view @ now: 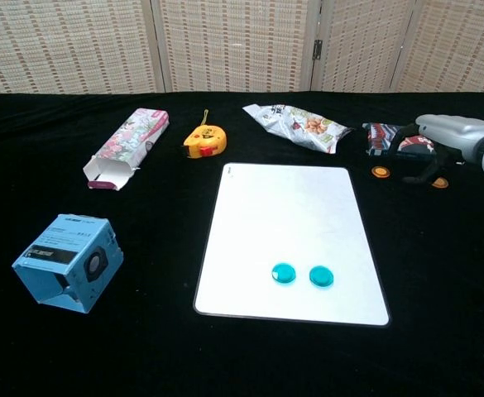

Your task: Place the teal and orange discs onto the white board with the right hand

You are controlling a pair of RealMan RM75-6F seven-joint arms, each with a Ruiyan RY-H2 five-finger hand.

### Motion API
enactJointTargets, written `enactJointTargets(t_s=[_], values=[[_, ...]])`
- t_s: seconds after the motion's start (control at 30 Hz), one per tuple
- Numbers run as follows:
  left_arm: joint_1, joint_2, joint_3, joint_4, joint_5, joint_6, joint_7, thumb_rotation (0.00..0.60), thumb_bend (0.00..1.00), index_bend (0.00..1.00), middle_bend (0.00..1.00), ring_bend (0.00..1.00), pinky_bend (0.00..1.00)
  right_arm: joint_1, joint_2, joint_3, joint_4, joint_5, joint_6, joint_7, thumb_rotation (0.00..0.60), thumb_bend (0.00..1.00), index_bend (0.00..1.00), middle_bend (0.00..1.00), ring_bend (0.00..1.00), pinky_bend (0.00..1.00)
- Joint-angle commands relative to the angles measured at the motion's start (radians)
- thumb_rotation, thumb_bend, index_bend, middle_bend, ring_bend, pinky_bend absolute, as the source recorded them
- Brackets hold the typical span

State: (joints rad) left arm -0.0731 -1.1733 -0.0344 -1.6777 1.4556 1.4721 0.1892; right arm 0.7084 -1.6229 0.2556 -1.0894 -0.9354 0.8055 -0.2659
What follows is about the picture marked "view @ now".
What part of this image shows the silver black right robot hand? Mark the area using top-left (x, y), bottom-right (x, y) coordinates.
top-left (386, 114), bottom-right (484, 185)

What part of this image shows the teal magnet disc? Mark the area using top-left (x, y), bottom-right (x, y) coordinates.
top-left (271, 262), bottom-right (298, 285)
top-left (309, 265), bottom-right (335, 289)

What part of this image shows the white rectangular magnetic board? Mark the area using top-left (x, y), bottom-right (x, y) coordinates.
top-left (193, 162), bottom-right (391, 328)

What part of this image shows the dark blue red packet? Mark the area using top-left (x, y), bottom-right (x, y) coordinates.
top-left (362, 122), bottom-right (445, 160)

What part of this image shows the woven folding screen panel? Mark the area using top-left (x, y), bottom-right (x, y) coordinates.
top-left (0, 0), bottom-right (162, 96)
top-left (150, 0), bottom-right (321, 93)
top-left (311, 0), bottom-right (416, 93)
top-left (390, 0), bottom-right (484, 93)

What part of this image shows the silver snack bag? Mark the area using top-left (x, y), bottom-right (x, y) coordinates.
top-left (242, 103), bottom-right (355, 155)

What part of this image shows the yellow tape measure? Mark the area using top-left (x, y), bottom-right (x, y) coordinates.
top-left (182, 109), bottom-right (228, 159)

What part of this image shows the floral pink carton box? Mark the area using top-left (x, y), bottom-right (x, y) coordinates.
top-left (82, 108), bottom-right (170, 192)

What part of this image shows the black velvet tablecloth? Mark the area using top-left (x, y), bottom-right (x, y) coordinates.
top-left (0, 90), bottom-right (484, 397)

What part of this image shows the light blue speaker box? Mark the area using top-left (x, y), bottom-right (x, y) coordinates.
top-left (11, 213), bottom-right (125, 314)

